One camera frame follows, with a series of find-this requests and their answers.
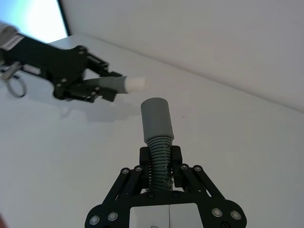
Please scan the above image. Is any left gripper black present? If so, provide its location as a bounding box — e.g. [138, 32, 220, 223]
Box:
[0, 33, 125, 103]

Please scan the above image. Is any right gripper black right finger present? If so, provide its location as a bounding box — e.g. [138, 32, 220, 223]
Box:
[171, 145, 248, 227]

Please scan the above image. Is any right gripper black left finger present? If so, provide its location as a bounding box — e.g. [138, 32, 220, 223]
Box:
[85, 147, 151, 228]

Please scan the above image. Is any grey tube with white tip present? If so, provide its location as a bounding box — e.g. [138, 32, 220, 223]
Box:
[80, 76, 149, 95]

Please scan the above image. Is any grey ribbed hose with cuff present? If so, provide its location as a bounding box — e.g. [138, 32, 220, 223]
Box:
[140, 96, 175, 192]

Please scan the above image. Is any thin dark cable with plug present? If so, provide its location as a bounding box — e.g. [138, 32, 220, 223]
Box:
[0, 62, 27, 98]

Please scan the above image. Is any bright panel with dark frame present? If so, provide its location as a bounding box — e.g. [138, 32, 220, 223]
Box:
[0, 0, 71, 45]

